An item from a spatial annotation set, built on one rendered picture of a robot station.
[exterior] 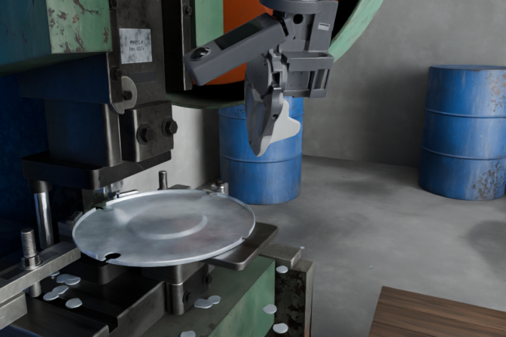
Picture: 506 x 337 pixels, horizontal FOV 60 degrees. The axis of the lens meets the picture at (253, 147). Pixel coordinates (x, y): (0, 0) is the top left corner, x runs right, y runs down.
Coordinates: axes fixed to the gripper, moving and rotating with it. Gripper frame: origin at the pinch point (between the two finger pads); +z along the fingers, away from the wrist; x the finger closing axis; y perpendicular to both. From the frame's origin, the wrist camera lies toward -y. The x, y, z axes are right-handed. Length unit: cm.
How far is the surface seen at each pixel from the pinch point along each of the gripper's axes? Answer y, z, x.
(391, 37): 222, 67, 242
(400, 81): 228, 99, 224
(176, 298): -9.5, 26.8, -0.2
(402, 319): 54, 64, 7
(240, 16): 14.3, -3.6, 47.3
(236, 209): 3.2, 19.7, 10.3
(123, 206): -15.3, 22.6, 18.7
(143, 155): -12.6, 7.5, 11.9
